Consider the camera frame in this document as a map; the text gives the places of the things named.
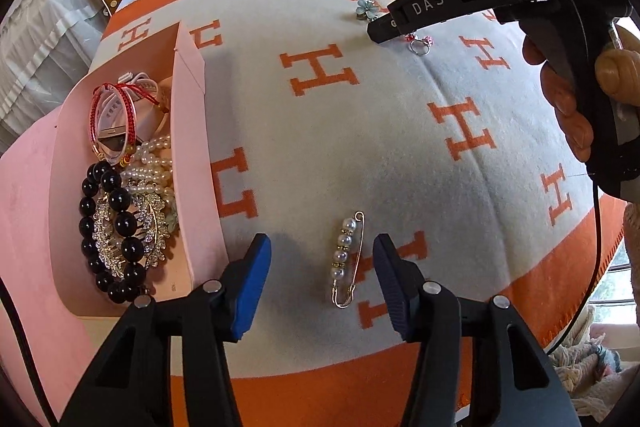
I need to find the white pearl bracelet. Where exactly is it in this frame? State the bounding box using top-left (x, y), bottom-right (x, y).
top-left (134, 134), bottom-right (172, 160)

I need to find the orange and beige patterned blanket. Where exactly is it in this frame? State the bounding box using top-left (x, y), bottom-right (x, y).
top-left (92, 0), bottom-right (626, 427)

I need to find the beige fringed cloth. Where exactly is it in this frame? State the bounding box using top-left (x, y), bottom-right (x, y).
top-left (547, 302), bottom-right (640, 425)

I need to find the long pearl necklace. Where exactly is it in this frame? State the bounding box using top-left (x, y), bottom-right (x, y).
top-left (120, 157), bottom-right (176, 198)

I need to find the rhinestone leaf brooch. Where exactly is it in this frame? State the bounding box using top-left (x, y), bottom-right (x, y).
top-left (94, 179), bottom-right (173, 280)

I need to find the white lace cover cloth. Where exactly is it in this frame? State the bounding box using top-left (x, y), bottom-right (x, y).
top-left (0, 0), bottom-right (108, 158)

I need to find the pearl safety pin brooch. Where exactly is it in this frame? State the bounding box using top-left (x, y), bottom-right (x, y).
top-left (327, 211), bottom-right (367, 308)

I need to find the person's right hand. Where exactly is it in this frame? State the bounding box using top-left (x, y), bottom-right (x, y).
top-left (521, 21), bottom-right (640, 164)

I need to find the red bangle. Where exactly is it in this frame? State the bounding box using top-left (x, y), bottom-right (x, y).
top-left (89, 82), bottom-right (171, 158)

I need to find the pink board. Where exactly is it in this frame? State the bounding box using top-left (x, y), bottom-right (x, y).
top-left (0, 112), bottom-right (108, 427)

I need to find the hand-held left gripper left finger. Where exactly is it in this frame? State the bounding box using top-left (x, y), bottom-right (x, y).
top-left (60, 233), bottom-right (273, 427)

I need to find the silver ring with pink stones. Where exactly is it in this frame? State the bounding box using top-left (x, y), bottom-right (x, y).
top-left (406, 33), bottom-right (433, 56)

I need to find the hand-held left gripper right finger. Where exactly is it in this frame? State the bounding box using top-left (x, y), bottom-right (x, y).
top-left (372, 233), bottom-right (583, 427)

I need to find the black bead bracelet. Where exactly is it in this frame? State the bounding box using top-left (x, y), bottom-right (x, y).
top-left (79, 161), bottom-right (151, 305)

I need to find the pink cardboard box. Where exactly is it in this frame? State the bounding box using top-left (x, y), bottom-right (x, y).
top-left (47, 21), bottom-right (230, 320)

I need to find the black cable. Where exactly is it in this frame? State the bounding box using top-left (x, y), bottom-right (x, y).
top-left (0, 277), bottom-right (56, 427)
top-left (545, 172), bottom-right (618, 355)

